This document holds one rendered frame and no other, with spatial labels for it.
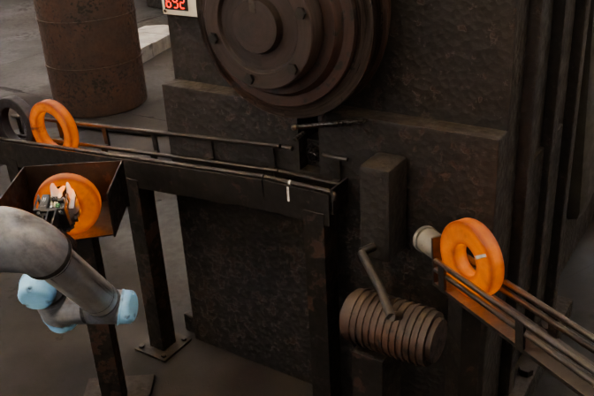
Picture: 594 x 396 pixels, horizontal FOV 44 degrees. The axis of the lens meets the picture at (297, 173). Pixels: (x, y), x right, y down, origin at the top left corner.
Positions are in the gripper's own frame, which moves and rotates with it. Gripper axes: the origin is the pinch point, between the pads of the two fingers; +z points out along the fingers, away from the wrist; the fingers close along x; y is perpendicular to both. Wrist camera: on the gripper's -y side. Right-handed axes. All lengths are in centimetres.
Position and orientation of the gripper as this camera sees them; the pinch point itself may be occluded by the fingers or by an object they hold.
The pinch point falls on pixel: (66, 190)
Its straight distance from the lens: 188.7
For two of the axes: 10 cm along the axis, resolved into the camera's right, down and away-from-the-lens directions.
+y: -0.4, -7.4, -6.8
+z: -0.5, -6.7, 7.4
